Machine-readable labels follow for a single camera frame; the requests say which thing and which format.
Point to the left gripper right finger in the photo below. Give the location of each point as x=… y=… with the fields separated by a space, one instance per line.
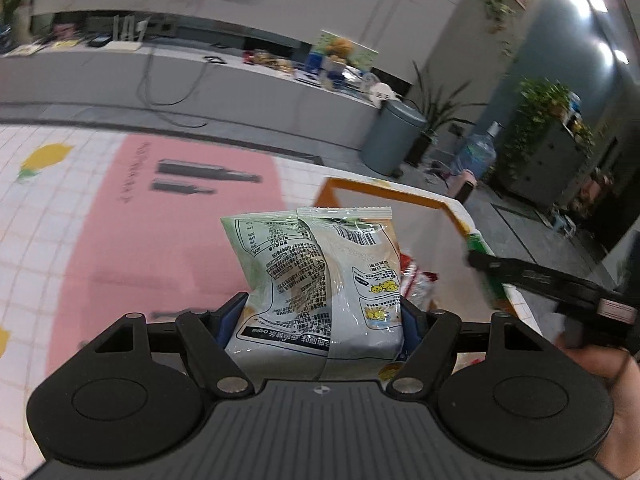
x=429 y=338

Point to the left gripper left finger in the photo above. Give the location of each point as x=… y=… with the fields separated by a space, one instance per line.
x=204 y=337

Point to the green snack tube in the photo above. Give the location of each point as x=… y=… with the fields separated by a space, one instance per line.
x=479 y=259

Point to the pale green snack bag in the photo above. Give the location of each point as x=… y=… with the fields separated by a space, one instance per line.
x=324 y=300

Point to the person's right hand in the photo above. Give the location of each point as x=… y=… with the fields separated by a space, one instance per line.
x=619 y=453

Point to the red snack bag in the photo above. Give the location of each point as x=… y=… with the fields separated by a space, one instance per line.
x=416 y=285

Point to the pink printed mat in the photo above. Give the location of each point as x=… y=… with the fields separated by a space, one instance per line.
x=152 y=241

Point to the orange storage box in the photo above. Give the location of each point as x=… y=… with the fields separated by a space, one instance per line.
x=450 y=259

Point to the blue water jug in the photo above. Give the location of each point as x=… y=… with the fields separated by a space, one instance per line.
x=478 y=153

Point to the grey trash bin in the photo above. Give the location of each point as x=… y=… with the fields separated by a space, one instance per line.
x=390 y=138

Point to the leafy plant on cabinet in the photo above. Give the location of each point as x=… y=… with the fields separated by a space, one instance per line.
x=544 y=104

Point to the potted green plant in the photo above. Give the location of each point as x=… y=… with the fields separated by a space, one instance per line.
x=439 y=108

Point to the lemon checkered tablecloth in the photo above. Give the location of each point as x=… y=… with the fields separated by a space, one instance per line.
x=49 y=176

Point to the grey TV console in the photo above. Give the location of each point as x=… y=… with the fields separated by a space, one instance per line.
x=189 y=85

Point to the teddy bear gift box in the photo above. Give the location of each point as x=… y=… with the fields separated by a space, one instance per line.
x=339 y=58

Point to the white wifi router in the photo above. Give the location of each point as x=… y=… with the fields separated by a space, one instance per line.
x=127 y=34

